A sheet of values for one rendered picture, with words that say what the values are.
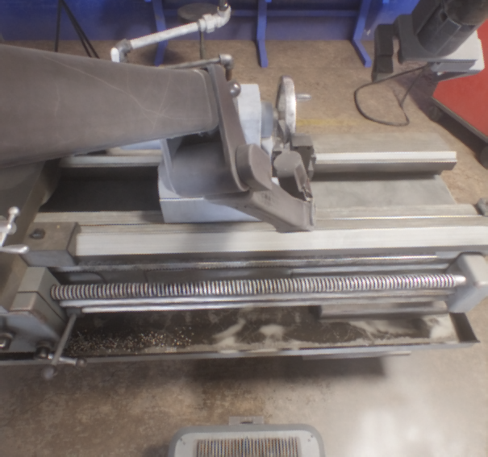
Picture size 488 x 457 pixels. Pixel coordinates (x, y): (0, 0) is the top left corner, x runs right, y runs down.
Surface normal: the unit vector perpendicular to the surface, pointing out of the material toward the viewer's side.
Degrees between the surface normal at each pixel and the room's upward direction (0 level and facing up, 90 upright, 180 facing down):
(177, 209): 90
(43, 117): 72
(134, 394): 0
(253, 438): 0
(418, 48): 30
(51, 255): 90
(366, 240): 36
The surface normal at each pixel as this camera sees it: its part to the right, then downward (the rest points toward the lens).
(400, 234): 0.04, -0.08
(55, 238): 0.02, -0.65
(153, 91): 0.91, -0.13
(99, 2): 0.04, 0.76
